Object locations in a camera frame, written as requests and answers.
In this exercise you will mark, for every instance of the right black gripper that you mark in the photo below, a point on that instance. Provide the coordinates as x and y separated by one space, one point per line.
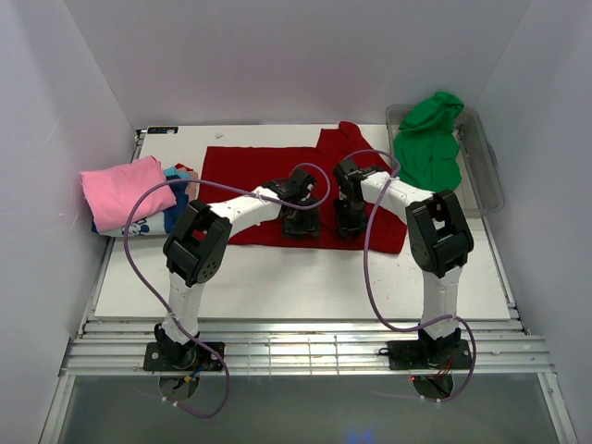
344 223

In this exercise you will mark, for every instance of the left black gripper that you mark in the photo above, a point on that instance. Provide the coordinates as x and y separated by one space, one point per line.
310 227

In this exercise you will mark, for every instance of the dark red t-shirt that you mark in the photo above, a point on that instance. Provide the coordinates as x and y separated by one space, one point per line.
249 167

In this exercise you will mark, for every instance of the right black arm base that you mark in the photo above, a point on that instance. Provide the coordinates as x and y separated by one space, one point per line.
415 354

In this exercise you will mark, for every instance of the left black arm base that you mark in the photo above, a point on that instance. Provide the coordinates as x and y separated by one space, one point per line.
208 356

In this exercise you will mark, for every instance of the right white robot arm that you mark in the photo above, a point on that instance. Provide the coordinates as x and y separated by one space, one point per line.
440 242

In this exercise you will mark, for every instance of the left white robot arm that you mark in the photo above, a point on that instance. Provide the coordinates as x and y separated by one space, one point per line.
195 248

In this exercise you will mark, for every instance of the green t-shirt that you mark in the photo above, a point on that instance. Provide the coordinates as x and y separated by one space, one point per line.
425 146

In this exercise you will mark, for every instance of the clear plastic bin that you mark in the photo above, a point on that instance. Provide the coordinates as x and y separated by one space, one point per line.
479 192

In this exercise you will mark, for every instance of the blue label sticker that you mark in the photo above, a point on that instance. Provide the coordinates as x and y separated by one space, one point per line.
162 130

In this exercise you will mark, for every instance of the pink folded t-shirt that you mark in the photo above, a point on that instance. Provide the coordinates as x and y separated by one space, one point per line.
111 193

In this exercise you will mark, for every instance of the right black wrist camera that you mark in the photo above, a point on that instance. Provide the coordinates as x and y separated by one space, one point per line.
349 176

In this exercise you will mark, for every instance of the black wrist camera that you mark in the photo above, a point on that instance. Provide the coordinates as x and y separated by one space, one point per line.
349 176
300 185

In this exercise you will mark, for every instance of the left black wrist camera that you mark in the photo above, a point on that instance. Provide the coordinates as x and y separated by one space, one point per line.
300 185

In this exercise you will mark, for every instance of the aluminium frame rail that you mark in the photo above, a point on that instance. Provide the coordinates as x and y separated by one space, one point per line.
298 349

